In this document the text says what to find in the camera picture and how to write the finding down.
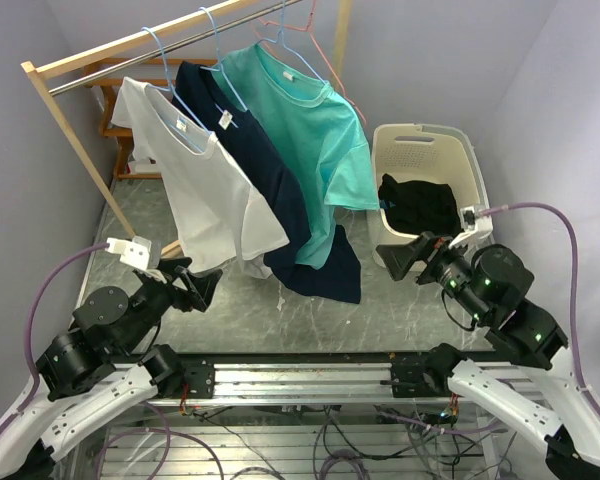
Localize wooden clothes rack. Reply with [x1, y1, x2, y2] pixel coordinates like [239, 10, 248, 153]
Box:
[20, 0, 355, 261]

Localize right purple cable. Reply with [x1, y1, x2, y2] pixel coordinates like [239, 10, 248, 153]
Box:
[484, 201, 600, 441]

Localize aluminium rail frame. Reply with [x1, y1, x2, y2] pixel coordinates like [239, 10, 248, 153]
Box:
[74, 352, 551, 480]

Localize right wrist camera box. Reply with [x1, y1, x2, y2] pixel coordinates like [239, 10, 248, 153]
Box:
[450, 205, 493, 248]

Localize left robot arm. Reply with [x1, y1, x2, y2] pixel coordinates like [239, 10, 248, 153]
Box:
[0, 258, 223, 479]

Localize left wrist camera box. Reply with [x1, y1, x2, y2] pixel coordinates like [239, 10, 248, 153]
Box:
[106, 236, 161, 271]

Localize pink wire hanger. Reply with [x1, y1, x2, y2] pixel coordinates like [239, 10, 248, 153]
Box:
[250, 0, 367, 127]

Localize navy blue t shirt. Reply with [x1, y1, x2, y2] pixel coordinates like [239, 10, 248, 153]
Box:
[172, 61, 361, 304]

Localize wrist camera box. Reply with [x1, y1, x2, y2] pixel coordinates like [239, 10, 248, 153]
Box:
[450, 205, 493, 248]
[106, 236, 161, 271]

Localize purple cable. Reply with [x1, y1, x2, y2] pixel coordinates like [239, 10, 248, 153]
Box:
[0, 242, 110, 451]
[484, 201, 600, 441]

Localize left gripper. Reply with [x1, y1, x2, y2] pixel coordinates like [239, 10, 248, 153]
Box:
[117, 255, 223, 353]

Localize white t shirt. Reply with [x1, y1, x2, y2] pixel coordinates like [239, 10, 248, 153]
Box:
[112, 77, 289, 279]

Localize black garment in basket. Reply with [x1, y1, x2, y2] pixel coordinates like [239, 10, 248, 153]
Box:
[378, 174, 461, 236]

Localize teal t shirt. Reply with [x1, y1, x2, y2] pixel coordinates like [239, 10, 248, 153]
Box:
[214, 44, 379, 269]

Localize blue hanger of teal shirt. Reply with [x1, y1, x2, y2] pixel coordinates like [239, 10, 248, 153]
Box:
[257, 0, 327, 85]

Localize loose cables under table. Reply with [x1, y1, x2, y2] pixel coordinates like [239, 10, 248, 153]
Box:
[92, 394, 531, 480]

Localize blue hanger of navy shirt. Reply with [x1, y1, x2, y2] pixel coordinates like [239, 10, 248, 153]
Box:
[198, 6, 248, 112]

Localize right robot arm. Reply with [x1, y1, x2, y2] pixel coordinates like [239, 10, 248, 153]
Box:
[376, 232, 600, 479]

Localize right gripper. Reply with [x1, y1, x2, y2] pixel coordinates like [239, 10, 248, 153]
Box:
[376, 228, 491, 322]

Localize cream laundry basket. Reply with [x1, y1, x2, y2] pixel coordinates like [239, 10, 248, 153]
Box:
[371, 123, 493, 258]

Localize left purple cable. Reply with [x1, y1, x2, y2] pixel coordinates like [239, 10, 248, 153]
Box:
[0, 242, 110, 451]

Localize blue hanger of white shirt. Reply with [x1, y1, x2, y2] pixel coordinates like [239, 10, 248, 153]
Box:
[133, 27, 225, 163]

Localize wooden shoe shelf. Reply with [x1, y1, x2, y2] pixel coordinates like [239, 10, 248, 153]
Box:
[82, 56, 221, 181]

